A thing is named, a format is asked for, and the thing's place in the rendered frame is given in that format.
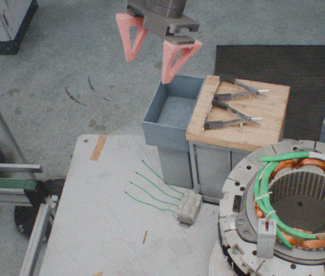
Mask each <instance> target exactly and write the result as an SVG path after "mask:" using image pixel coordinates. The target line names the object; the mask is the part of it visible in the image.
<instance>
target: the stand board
mask: <svg viewBox="0 0 325 276"><path fill-rule="evenodd" d="M219 80H220V77H219V76H211V75H207V78H206V80H205V83H204V86H203V88H202V91H201V94H200V97H199V99H198V102H197V105H196V108H195V110H194V113H193V115H192V118H191V120H190V123H189V126H188V129H187V131H186V139H187V140H190V141H196V142H200V143H206V144H212V145H219V146H222V147H229V148H235V149H239V150H245V151H251V152H254V151H256V150H258V149H260V148H262V147H265V146H267V145H271V146H272V144H274V143H278V141H279V138H280V133H281V128H282V123H283V120H284V115H285V111H286V106H287V103H288V98H289V92H290V86H282V85H274V84H269V83H261V82H253V81H248V80H240V79H236V80H237V81H239V82H241V83H243V84H245V85H247V86H249V87H251V86H253V89H269V91H260V92H259V93H260V94H263V95H266V96H267V98H265V97H260V96H257V95H252V97H251V101H249V100H248V96H245V97H240V98H234V99H231V101H220V102H223V103H225V104H228V105H229V106H230V107H232V108H233V109H235V110H237V111H239V112H241V113H243V114H244V115H246V116H248V117H262V119H258V120H253V122H256V123H258V124H260V126H257V125H254V124H249V123H247V122H245V123H244V127H243V130H242V131H241V130H240V124H235V125H229V126H224V127H223V128H207V129H206V131H205V134H204V135H202V128H203V126H204V122H205V119H206V117H207V114H208V111H209V108H210V106H211V103H212V100H213V95H214V94H215V91H216V88H217V85H218V82H219ZM242 92H247V90H245V89H243V88H238V86H237V85H232V84H230V83H226V82H222V84H221V87H220V90H219V93H218V94H237V93H242ZM238 119H242V118H240V117H238V116H237V115H233V114H231V112H229V111H225V110H222V109H219V108H217V107H213V110H212V114H211V116H210V119H209V121H223V122H225V121H231V120H238Z"/></svg>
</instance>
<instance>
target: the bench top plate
mask: <svg viewBox="0 0 325 276"><path fill-rule="evenodd" d="M99 136H100V135H79V137H78V139H77V142H76V145H75V148H74V152H73V155H72V159H71V163H70V166H69V169H68V174H67V178H66V182H65V184H64V188H63V192H62V196H61V199H60V202H59V206H58V209H57V212H56V215H55V219H54V222H53V226H52V229H51V233H50V236H49V241H48V245H47V249H46V251H45V254H44V258H43V262H42V265H41V268H40V272H39V276H91V275H94V274H97V273H100V272H103V275H104V276H208V265H209V258H210V255H211V251H212V248H213V246H214V244H215V242H216V240H217V222H218V221H219V220H218V219H217V218H218V214H219V212H220V206H217V205H211V204H206V203H203V202H202V204H201V209H200V211H199V213H197V216H196V217H195V221H194V224H193V225H191V226H190V228H189V229H186V228H183V227H179V226H178V225H177V223H178V221H177V214H176V212H177V210H178V206H179V204H180V203H182V201H183V198H184V194H181V193H178V192H176V191H174V190H173V189H171V188H169V187H168V186H167V185H166V184H164V182H163V181H162V180H161V179H160V178H159V177H158V176H157V175H156V174H158V175H159V176H160V177H161V178H162V179H163V175H162V170H161V166H160V161H159V155H158V150H157V147H156V146H152V145H146V140H145V137H144V136H139V135H105V136H107V138H106V142H105V144H104V147H103V149H102V151H101V154H100V156H99V158H98V160H97V162H96V161H93V160H89V159H90V157H91V155H92V153H93V151H94V148H95V146H96V143H97V141H98V138H99ZM142 160H143V161H144V162H145V163H146V164H147V165H148V166H149V167H150V168H151V169H152V170H153V171H154V172H155V173H156V174H154V173H153V172H152V171H151V170H150V169H149V168H148V167H147V166H146V165H145V164H144V163H143V162H142ZM134 171H135V172H137V173H139V174H141V175H142V176H144V177H146V178H147V179H148V180H150V181H151V182H152V183H153V184H155V185H156V186H157V187H159V188H160V189H161V190H162V191H163V192H165V193H166V194H168V195H170V196H173V197H177V198H179V199H181V200H182V201H181V200H178V199H176V198H173V197H169V196H167V195H166V194H165V193H163V192H161V191H160V190H159V189H158V188H157V187H155V186H154V185H153V184H152V183H151V182H149V181H148V180H146V179H145V178H143V177H142V176H140V175H139V174H137V173H135V172H134ZM130 182H132V183H134V184H136V185H138V186H139V187H141V188H142V189H144V190H145V191H146V192H148V193H149V194H150V195H152V196H153V197H154V198H156V199H157V200H160V201H164V202H171V203H174V204H176V205H178V206H175V205H173V204H167V203H164V202H160V201H157V200H155V199H154V198H152V197H151V196H150V195H148V194H147V193H146V192H145V191H143V190H142V189H140V188H139V187H137V186H135V185H133V184H131V183H130ZM123 190H124V191H123ZM125 191H126V192H127V193H128V194H129V195H130V196H132V197H133V198H135V199H137V200H139V201H142V202H145V203H148V204H152V205H155V206H157V207H158V208H160V209H171V210H173V211H175V213H174V212H172V211H170V210H159V209H157V208H156V207H154V206H151V205H147V204H144V203H141V202H139V201H136V200H134V199H133V198H131V197H130V196H129V195H128V194H126V193H125Z"/></svg>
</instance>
